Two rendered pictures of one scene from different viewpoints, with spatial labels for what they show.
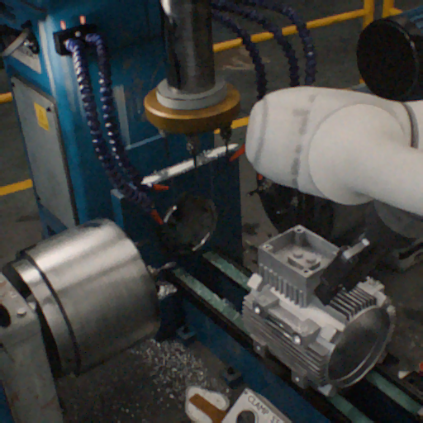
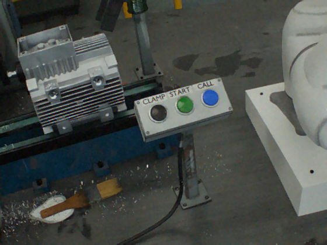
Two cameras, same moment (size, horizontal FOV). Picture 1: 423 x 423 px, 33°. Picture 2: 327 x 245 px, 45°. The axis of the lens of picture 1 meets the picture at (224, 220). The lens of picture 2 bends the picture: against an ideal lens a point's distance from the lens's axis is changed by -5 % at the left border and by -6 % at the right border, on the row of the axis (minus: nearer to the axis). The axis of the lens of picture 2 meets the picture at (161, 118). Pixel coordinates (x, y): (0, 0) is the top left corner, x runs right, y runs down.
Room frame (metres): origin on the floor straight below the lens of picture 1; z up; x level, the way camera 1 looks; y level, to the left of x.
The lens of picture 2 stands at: (0.45, 0.53, 1.52)
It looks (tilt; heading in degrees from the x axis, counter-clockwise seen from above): 38 degrees down; 294
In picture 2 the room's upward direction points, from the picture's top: 9 degrees counter-clockwise
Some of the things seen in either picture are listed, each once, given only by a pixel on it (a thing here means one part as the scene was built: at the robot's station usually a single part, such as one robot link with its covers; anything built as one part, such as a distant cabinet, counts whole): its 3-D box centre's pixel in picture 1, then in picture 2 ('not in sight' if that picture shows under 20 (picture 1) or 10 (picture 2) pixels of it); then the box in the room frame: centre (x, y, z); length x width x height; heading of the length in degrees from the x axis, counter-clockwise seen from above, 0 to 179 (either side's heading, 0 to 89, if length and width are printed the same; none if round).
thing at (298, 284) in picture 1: (301, 266); (47, 53); (1.00, -0.13, 1.11); 0.12 x 0.11 x 0.07; 37
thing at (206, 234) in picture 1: (189, 226); not in sight; (1.29, 0.08, 1.01); 0.15 x 0.02 x 0.15; 126
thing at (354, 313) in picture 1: (317, 318); (74, 83); (0.96, -0.15, 1.01); 0.20 x 0.19 x 0.19; 37
